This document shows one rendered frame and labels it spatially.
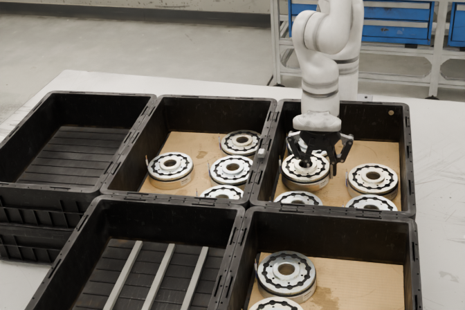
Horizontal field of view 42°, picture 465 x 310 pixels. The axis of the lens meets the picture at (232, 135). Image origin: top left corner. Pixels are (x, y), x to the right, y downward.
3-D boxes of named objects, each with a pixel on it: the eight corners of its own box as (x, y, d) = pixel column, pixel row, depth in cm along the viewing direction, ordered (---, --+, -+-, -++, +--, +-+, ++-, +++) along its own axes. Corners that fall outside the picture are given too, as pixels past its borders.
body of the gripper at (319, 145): (343, 100, 121) (342, 139, 126) (301, 98, 123) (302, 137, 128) (340, 120, 115) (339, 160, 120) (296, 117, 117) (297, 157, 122)
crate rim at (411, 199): (279, 106, 144) (278, 97, 143) (408, 111, 138) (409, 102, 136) (248, 214, 112) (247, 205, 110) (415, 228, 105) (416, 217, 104)
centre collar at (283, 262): (274, 259, 108) (274, 257, 107) (302, 262, 107) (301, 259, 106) (270, 280, 104) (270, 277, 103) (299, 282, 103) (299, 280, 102)
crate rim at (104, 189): (160, 102, 151) (159, 93, 149) (279, 106, 144) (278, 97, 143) (99, 203, 118) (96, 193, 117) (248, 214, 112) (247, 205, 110)
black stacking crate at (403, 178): (281, 140, 149) (279, 100, 143) (404, 146, 143) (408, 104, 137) (252, 252, 117) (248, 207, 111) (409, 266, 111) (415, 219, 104)
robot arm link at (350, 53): (356, -15, 147) (352, 50, 156) (318, -10, 146) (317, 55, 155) (369, -2, 139) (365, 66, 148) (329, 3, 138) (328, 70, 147)
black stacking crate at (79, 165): (60, 129, 162) (50, 92, 156) (165, 134, 156) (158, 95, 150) (-20, 227, 130) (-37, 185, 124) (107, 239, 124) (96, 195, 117)
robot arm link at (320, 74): (287, 89, 118) (325, 101, 113) (284, 15, 109) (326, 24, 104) (307, 75, 122) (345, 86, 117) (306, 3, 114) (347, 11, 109)
